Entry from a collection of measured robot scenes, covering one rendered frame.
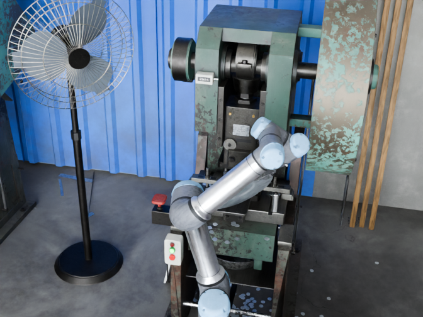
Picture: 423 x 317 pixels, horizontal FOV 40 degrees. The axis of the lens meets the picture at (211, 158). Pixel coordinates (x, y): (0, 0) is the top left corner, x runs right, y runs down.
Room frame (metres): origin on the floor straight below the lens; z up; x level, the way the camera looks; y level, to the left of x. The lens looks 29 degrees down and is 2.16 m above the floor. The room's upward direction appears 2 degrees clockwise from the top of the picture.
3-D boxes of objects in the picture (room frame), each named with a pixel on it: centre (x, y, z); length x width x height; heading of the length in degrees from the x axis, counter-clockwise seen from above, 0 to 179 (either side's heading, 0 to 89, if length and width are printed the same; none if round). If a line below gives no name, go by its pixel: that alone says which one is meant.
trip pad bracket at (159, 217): (2.15, 0.21, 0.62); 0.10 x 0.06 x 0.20; 79
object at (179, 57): (2.38, 0.10, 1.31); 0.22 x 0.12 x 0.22; 169
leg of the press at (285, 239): (2.40, -0.43, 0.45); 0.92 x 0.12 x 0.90; 169
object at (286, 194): (2.28, -0.31, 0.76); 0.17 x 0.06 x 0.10; 79
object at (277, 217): (2.32, -0.14, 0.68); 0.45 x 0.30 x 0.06; 79
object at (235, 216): (2.14, -0.11, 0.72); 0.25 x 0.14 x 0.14; 169
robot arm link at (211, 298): (1.61, -0.02, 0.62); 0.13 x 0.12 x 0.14; 179
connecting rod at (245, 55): (2.32, -0.14, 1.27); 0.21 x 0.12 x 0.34; 169
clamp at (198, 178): (2.35, 0.03, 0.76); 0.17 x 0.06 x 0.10; 79
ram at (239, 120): (2.27, -0.13, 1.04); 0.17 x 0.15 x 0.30; 169
